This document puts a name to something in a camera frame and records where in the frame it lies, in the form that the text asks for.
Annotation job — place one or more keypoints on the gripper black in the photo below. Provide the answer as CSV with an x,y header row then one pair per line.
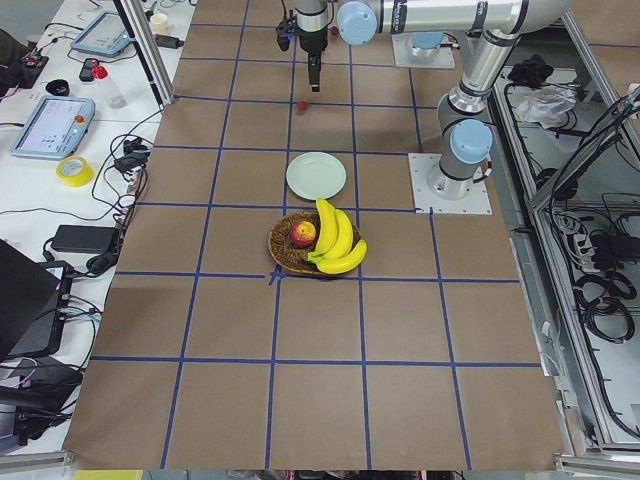
x,y
312,42

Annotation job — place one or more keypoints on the pale green plate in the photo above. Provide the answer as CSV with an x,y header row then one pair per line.
x,y
316,175

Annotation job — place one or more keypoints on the paper cup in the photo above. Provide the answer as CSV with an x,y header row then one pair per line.
x,y
159,23

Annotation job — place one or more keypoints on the red apple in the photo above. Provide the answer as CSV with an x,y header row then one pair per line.
x,y
303,234

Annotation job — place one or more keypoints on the wicker basket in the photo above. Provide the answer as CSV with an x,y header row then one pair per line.
x,y
286,255

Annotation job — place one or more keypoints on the yellow banana bunch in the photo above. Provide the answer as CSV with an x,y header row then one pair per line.
x,y
335,251

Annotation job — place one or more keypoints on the clear bottle red cap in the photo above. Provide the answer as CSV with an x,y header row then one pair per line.
x,y
110,90

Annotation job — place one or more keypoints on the far blue teach pendant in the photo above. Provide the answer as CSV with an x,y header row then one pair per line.
x,y
105,36

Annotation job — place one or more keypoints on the blue teach pendant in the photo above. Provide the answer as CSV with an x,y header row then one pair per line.
x,y
55,128
105,36

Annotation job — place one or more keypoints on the crumpled white cloth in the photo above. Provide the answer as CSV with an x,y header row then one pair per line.
x,y
548,106

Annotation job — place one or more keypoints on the black round cap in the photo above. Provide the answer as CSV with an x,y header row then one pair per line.
x,y
58,87

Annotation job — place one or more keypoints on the yellow tape roll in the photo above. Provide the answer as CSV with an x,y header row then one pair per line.
x,y
74,171

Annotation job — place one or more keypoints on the near blue teach pendant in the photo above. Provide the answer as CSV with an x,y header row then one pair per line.
x,y
55,128

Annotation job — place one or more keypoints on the black power adapter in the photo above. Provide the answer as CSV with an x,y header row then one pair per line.
x,y
84,239

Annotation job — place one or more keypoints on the black laptop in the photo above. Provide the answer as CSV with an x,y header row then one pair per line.
x,y
33,297

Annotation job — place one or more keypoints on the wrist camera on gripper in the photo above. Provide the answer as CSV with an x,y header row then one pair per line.
x,y
285,31

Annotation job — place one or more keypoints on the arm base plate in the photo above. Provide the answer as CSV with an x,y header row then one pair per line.
x,y
427,50
435,193

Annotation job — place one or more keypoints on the aluminium frame post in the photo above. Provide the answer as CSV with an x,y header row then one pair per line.
x,y
134,20

